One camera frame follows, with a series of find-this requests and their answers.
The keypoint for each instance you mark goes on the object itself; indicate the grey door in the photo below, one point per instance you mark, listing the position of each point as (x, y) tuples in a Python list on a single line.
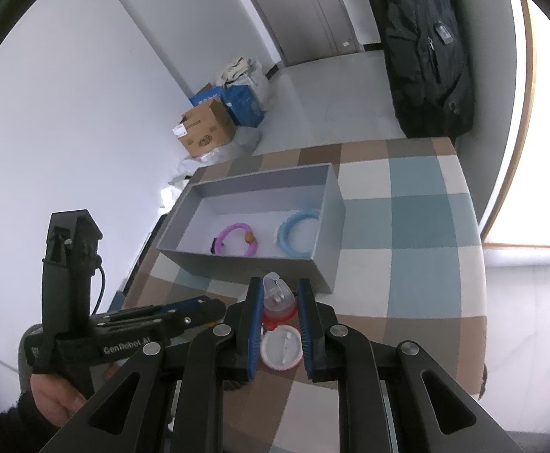
[(312, 9)]

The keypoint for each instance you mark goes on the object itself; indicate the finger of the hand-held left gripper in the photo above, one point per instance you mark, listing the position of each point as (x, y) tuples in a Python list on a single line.
[(191, 302), (204, 316)]

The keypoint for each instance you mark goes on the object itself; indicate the blue carton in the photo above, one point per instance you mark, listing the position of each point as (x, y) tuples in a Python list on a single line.
[(244, 104)]

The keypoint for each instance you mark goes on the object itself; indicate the brown cardboard box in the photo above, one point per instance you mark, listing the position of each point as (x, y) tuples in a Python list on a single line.
[(206, 127)]

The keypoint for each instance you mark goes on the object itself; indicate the person's left hand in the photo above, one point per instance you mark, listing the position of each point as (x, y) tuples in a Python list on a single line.
[(55, 398)]

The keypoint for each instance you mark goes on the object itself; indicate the black backpack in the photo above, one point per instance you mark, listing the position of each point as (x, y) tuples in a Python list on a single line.
[(421, 47)]

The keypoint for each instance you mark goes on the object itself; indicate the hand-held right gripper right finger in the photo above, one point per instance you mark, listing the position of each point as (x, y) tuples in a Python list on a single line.
[(305, 325)]

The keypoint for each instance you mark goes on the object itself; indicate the wooden window frame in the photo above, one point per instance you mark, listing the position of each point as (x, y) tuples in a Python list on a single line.
[(510, 151)]

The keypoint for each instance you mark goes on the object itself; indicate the white bag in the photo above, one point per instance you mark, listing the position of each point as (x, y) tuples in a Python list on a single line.
[(242, 73)]

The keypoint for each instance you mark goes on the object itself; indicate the checkered tablecloth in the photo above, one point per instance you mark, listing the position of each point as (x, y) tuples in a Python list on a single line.
[(397, 269)]

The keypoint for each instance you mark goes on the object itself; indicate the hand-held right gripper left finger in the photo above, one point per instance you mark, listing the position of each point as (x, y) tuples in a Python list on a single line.
[(255, 323)]

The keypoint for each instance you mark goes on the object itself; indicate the grey rectangular box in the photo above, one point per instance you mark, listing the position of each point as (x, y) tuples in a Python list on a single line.
[(256, 226)]

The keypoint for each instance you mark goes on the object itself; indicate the person's left forearm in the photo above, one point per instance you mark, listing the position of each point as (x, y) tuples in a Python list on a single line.
[(6, 424)]

